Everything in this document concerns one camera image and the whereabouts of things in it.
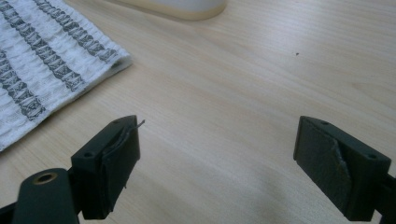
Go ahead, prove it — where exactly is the white grey striped cloth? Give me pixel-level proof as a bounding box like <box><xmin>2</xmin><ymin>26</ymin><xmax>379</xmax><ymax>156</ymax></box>
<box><xmin>0</xmin><ymin>0</ymin><xmax>134</xmax><ymax>153</ymax></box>

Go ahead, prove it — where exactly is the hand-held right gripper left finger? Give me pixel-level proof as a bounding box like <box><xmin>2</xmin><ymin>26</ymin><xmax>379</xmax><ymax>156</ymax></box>
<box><xmin>70</xmin><ymin>115</ymin><xmax>146</xmax><ymax>220</ymax></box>

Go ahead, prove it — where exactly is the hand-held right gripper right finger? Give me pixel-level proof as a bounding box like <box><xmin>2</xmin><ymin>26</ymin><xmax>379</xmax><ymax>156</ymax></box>
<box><xmin>292</xmin><ymin>115</ymin><xmax>392</xmax><ymax>222</ymax></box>

